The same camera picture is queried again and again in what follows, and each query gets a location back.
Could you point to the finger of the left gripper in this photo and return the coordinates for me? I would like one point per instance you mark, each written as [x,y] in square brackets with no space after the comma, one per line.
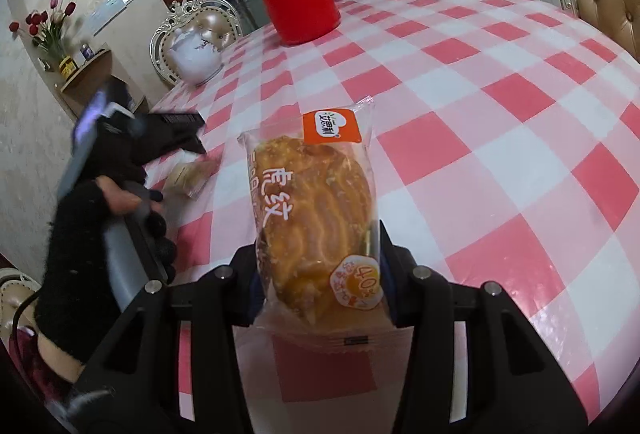
[167,125]
[157,149]

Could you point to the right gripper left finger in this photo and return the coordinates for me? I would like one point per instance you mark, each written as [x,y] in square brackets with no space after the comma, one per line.
[169,364]

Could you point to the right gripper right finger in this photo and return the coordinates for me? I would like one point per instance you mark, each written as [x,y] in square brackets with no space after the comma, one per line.
[476,363]

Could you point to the small beige cake packet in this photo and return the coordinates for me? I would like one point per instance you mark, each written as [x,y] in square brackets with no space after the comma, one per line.
[188,179]

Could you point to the tiger stripe bread package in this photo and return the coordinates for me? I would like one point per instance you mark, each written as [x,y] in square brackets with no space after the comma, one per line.
[318,248]

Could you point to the wooden corner shelf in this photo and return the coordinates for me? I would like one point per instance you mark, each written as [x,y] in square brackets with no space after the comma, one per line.
[78,90]

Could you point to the beige tufted chair far left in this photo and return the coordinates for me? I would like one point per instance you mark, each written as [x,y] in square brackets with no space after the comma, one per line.
[210,25]

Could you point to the red tulip bouquet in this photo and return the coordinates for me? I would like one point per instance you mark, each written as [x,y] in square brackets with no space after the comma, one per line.
[46,28]

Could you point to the pink checkered tablecloth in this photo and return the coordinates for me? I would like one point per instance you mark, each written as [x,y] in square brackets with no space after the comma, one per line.
[505,147]

